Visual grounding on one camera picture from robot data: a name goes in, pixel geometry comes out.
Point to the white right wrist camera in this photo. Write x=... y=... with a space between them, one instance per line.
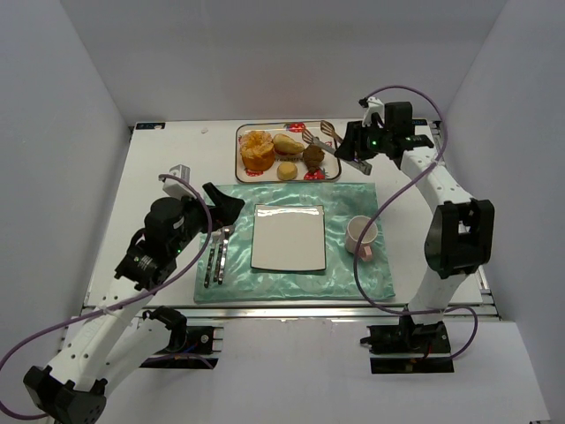
x=373 y=110

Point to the strawberry pattern tray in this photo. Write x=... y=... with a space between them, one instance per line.
x=330 y=168

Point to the green satin placemat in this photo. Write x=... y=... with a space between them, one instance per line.
x=341 y=202

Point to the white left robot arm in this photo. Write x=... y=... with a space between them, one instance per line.
x=74 y=387

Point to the oval sandwich bun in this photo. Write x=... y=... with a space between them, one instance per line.
x=285 y=145

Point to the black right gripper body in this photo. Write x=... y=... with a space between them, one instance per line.
x=356 y=141

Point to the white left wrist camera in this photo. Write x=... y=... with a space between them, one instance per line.
x=175 y=189

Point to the small round yellow bun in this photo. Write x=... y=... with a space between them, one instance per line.
x=287 y=171

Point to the large orange muffin bread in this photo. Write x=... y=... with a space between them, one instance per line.
x=257 y=150

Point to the silver fork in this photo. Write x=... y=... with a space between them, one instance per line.
x=211 y=256

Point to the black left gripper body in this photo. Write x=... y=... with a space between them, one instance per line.
x=205 y=211

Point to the aluminium table frame rail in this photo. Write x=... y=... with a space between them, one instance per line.
x=284 y=313

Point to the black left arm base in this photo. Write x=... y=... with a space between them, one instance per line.
x=198 y=347

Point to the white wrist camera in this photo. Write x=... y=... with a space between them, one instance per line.
x=373 y=110
x=175 y=189

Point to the white square plate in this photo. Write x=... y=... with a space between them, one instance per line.
x=289 y=239

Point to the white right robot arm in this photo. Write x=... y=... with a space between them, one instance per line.
x=460 y=235

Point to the silver metal tongs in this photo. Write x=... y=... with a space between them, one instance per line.
x=328 y=129

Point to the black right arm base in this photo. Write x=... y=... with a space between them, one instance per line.
x=406 y=348

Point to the pink mug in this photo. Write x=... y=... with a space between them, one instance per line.
x=360 y=230

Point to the brown chocolate croissant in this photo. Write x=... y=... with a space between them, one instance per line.
x=313 y=157

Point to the silver spoon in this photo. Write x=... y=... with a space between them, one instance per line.
x=222 y=254

